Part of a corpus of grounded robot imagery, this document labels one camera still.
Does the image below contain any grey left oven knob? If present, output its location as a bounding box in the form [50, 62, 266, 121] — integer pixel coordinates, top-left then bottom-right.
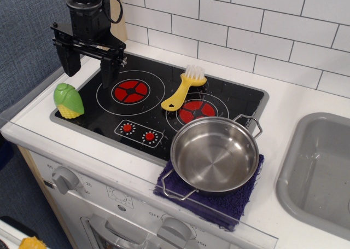
[52, 166, 79, 194]

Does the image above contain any grey sink basin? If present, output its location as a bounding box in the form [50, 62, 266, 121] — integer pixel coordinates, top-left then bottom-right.
[276, 113, 349, 240]

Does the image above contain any purple cloth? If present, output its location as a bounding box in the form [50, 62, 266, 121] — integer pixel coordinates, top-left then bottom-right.
[153, 154, 265, 231]

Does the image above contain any white toy oven front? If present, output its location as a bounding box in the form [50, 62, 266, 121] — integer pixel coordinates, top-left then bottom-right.
[29, 152, 236, 248]

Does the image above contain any grey right oven knob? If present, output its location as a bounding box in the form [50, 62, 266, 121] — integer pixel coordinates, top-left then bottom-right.
[157, 217, 192, 248]

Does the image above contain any yellow dish brush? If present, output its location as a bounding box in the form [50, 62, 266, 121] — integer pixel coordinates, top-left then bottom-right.
[161, 65, 207, 112]

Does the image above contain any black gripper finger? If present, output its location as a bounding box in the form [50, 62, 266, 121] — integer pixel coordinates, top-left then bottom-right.
[100, 57, 120, 88]
[56, 43, 81, 77]

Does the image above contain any green yellow toy corn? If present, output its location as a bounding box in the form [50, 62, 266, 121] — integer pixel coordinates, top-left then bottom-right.
[54, 83, 85, 119]

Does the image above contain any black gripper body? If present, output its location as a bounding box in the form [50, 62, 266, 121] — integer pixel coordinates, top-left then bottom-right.
[50, 5, 126, 66]

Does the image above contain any black toy stove top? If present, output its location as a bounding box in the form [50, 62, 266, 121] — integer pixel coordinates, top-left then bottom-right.
[49, 51, 270, 167]

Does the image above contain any yellow object at bottom left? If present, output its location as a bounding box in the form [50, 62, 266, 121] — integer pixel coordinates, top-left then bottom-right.
[19, 236, 47, 249]

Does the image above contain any grey oven knob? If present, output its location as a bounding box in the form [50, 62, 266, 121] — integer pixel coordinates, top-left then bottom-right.
[52, 166, 79, 194]
[157, 217, 192, 248]

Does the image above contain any black cable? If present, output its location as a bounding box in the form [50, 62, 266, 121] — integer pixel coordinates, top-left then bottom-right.
[101, 0, 123, 24]

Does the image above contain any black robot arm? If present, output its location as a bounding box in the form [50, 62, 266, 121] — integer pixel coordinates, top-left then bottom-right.
[50, 0, 126, 88]

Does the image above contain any stainless steel pot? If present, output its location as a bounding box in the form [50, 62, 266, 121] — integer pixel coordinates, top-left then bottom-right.
[161, 114, 263, 201]

